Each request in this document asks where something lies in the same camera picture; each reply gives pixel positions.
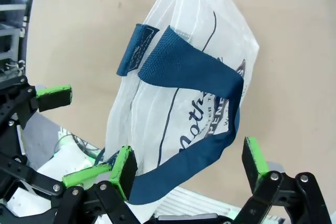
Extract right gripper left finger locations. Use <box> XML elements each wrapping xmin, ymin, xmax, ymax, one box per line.
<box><xmin>56</xmin><ymin>145</ymin><xmax>148</xmax><ymax>224</ymax></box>

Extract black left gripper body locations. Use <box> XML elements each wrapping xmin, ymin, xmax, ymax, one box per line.
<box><xmin>0</xmin><ymin>115</ymin><xmax>26</xmax><ymax>162</ymax></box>

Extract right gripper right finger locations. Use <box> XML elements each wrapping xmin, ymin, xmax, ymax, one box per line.
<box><xmin>236</xmin><ymin>136</ymin><xmax>329</xmax><ymax>224</ymax></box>

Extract metal equipment rack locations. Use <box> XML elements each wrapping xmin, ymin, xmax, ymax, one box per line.
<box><xmin>0</xmin><ymin>0</ymin><xmax>36</xmax><ymax>78</ymax></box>

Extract white ribbed panel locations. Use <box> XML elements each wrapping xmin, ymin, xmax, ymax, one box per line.
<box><xmin>154</xmin><ymin>186</ymin><xmax>244</xmax><ymax>218</ymax></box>

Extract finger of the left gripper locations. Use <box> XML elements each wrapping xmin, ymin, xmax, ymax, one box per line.
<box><xmin>0</xmin><ymin>153</ymin><xmax>112</xmax><ymax>204</ymax></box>
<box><xmin>0</xmin><ymin>76</ymin><xmax>73</xmax><ymax>133</ymax></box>

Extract white mesh bag blue handles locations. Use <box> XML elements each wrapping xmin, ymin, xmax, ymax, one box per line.
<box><xmin>93</xmin><ymin>0</ymin><xmax>261</xmax><ymax>206</ymax></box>

